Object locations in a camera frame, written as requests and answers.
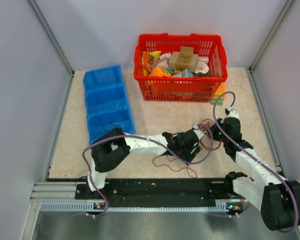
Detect orange sponge daddy box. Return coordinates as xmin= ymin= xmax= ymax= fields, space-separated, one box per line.
xmin=149 ymin=66 xmax=173 ymax=77

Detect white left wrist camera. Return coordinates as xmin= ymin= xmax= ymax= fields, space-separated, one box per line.
xmin=192 ymin=123 xmax=205 ymax=140

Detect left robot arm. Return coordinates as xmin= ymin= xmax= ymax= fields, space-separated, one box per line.
xmin=86 ymin=128 xmax=204 ymax=199

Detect colourful sponge pack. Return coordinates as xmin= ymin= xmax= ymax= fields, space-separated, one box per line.
xmin=210 ymin=82 xmax=226 ymax=106

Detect red plastic shopping basket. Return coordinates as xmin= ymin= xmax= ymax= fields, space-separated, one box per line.
xmin=133 ymin=33 xmax=228 ymax=103

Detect grey slotted cable duct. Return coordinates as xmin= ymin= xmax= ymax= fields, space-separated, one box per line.
xmin=39 ymin=201 xmax=243 ymax=213

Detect blue plastic compartment bin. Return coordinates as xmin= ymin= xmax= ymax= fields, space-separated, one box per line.
xmin=83 ymin=65 xmax=136 ymax=145

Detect brown cardboard box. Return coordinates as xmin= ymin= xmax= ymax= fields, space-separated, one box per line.
xmin=168 ymin=46 xmax=199 ymax=72

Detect grey aluminium frame rail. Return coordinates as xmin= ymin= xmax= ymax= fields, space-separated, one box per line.
xmin=251 ymin=66 xmax=300 ymax=183

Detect thin black wire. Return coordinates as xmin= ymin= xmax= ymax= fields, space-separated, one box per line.
xmin=107 ymin=122 xmax=131 ymax=133
xmin=96 ymin=106 xmax=131 ymax=133

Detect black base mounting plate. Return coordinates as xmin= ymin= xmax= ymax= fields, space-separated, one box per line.
xmin=74 ymin=171 xmax=258 ymax=208

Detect teal sponge package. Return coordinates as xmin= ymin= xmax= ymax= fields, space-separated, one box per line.
xmin=182 ymin=69 xmax=194 ymax=78

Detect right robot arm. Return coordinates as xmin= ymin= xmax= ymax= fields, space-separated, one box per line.
xmin=210 ymin=116 xmax=300 ymax=231

